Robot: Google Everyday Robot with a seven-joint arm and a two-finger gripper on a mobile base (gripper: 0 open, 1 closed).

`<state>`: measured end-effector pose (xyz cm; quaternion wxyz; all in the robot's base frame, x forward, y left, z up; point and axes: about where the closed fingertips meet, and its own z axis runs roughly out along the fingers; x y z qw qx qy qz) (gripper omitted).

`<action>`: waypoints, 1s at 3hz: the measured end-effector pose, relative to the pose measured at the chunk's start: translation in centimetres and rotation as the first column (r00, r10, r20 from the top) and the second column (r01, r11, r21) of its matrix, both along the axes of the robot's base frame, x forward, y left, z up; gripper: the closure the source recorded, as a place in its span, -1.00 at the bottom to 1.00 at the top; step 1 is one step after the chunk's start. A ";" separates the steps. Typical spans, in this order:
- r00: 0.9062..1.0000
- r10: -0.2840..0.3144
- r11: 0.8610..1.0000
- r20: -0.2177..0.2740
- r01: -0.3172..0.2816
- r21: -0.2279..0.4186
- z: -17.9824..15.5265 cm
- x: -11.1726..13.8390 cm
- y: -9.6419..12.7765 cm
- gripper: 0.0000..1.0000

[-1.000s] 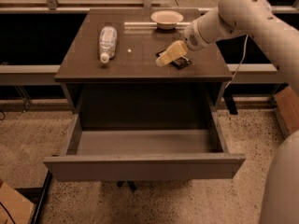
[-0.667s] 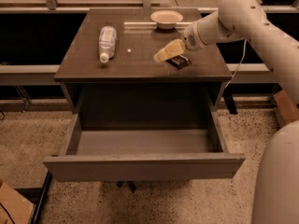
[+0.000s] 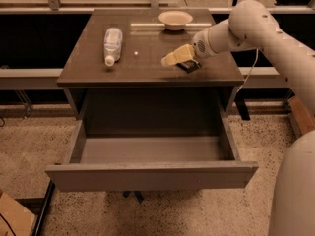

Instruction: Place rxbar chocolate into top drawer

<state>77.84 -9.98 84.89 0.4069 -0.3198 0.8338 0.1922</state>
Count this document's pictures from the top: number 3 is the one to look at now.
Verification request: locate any clear plastic water bottle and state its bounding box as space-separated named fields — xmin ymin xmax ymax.
xmin=103 ymin=28 xmax=123 ymax=67

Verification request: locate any black rxbar chocolate wrapper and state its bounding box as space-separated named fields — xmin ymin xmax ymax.
xmin=176 ymin=60 xmax=201 ymax=74

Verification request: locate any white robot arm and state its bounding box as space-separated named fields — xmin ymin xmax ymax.
xmin=161 ymin=0 xmax=315 ymax=236

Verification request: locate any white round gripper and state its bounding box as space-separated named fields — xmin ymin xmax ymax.
xmin=161 ymin=29 xmax=217 ymax=67

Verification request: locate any cardboard box bottom left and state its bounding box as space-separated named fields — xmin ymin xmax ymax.
xmin=0 ymin=192 xmax=35 ymax=236

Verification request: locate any grey drawer cabinet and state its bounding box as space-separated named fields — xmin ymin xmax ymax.
xmin=56 ymin=7 xmax=245 ymax=137

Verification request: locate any open grey top drawer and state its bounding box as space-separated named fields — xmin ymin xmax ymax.
xmin=45 ymin=117 xmax=258 ymax=192

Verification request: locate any grey horizontal rail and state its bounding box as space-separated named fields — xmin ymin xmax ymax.
xmin=0 ymin=68 xmax=62 ymax=90

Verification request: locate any white paper bowl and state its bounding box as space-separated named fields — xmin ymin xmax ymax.
xmin=158 ymin=11 xmax=193 ymax=31

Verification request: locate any black metal floor frame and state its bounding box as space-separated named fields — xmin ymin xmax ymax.
xmin=17 ymin=181 xmax=55 ymax=236

